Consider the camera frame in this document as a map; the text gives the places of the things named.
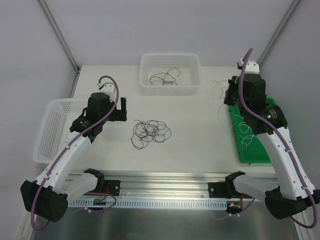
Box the purple cable bundle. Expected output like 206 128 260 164
130 119 173 151

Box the white thin cable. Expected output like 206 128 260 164
207 79 241 131
237 119 261 151

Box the brown thin cable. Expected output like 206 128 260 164
149 67 181 86

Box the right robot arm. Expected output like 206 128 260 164
224 73 320 220

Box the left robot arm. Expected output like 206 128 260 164
20 92 127 223

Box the white basket at left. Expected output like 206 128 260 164
32 98 88 164

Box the white basket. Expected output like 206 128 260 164
32 98 88 164
139 53 202 96

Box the white basket at back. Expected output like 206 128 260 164
139 53 202 96

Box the green plastic tray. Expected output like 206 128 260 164
228 106 271 165

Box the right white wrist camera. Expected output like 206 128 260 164
237 58 260 75

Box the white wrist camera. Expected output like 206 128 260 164
97 82 117 102
237 58 260 75

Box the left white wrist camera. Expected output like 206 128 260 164
97 82 117 102

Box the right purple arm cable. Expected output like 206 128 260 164
238 47 317 229

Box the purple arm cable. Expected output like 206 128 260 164
31 74 120 231
238 47 317 229

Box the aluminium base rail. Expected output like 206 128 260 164
101 170 229 200

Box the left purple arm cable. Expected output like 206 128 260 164
31 74 120 231

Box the left aluminium frame post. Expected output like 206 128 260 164
37 0 80 73

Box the aluminium frame post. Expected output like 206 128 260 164
254 0 303 70
37 0 80 73

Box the right aluminium frame post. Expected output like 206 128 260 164
254 0 303 70

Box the white slotted cable duct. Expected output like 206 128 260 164
68 197 227 211

